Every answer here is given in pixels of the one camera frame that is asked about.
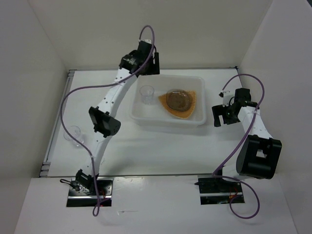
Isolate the clear glass cup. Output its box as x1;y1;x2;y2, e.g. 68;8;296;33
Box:
139;85;155;105
63;125;84;147

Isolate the triangular woven bamboo tray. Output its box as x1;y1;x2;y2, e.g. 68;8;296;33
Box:
158;90;196;119

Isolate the clear glass plate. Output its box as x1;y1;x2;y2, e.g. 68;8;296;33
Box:
165;89;193;112

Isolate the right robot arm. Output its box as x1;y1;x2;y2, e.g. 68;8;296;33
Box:
212;88;282;192

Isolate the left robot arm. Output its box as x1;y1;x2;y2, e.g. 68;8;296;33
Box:
75;40;160;195

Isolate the white plastic bin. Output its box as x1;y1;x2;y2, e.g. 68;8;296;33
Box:
130;75;207;129

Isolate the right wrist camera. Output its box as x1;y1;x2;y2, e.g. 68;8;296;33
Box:
219;91;234;107

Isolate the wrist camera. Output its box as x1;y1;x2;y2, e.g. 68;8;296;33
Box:
219;91;234;107
139;39;152;44

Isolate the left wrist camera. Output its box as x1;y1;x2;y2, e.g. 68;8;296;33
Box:
139;39;152;44

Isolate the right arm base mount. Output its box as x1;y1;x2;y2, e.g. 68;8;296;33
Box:
195;177;245;205

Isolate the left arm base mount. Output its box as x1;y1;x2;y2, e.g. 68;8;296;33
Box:
59;177;114;208

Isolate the aluminium table edge rail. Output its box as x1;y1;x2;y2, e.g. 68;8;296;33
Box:
39;170;244;177

